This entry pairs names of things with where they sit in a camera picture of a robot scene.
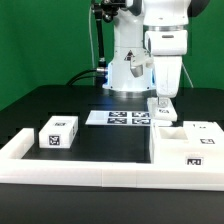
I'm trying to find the white cabinet door with tag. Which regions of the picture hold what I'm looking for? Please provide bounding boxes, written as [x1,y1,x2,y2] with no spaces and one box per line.
[183,121,224,144]

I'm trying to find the white cabinet top box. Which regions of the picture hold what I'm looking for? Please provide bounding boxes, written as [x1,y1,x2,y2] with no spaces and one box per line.
[39,116,78,148]

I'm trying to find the white U-shaped obstacle wall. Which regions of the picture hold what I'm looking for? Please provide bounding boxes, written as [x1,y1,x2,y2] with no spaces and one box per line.
[0,128,224,191]

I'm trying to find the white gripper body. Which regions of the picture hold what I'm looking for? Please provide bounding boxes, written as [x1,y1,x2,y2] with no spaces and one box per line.
[154,56,182,98]

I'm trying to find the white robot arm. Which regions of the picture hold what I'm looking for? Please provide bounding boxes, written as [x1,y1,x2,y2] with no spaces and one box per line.
[100,0,210,98]

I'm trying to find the white base tag plate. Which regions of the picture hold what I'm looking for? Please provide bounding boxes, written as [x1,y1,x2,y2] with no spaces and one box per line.
[86,110,151,126]

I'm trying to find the black cables at base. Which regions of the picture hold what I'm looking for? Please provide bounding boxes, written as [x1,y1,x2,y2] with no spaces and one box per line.
[65,68,107,87]

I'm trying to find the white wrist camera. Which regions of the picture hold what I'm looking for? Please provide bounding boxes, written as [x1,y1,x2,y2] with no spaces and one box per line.
[130,54,153,78]

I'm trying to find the white thin cable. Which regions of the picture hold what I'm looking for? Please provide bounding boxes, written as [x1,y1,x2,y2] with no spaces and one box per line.
[181,63,195,89]

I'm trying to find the white cabinet body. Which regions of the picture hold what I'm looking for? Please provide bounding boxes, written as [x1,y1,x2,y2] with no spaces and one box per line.
[149,124,224,166]

